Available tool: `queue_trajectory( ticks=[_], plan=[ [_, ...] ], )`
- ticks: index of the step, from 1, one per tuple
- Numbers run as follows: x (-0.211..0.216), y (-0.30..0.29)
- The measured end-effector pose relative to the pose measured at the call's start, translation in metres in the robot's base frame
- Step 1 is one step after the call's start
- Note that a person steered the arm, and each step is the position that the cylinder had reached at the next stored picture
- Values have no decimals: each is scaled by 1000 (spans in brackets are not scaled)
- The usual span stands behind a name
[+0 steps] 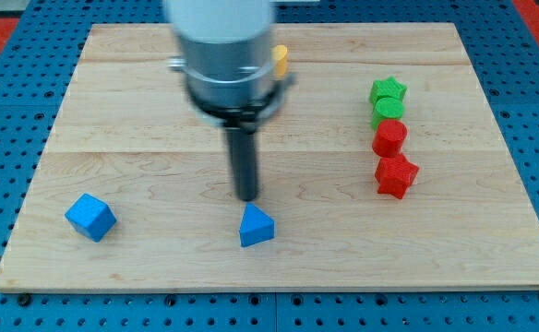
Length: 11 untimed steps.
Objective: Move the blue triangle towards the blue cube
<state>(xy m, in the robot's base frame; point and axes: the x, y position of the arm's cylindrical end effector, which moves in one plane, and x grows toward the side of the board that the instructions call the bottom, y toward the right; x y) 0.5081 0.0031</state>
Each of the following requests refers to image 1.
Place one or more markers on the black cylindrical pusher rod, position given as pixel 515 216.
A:
pixel 243 161

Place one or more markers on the blue triangle block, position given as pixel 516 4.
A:
pixel 256 226

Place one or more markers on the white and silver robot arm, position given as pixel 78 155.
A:
pixel 226 55

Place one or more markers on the blue cube block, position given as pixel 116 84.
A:
pixel 91 217

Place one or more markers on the yellow block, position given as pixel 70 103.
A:
pixel 280 54

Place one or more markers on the red cylinder block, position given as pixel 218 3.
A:
pixel 389 138

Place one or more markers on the green cylinder block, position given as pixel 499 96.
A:
pixel 386 108

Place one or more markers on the wooden board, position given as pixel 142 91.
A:
pixel 126 134

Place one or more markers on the red star block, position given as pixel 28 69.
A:
pixel 395 175

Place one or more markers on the green star block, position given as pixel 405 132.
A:
pixel 387 88

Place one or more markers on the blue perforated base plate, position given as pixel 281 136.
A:
pixel 36 66

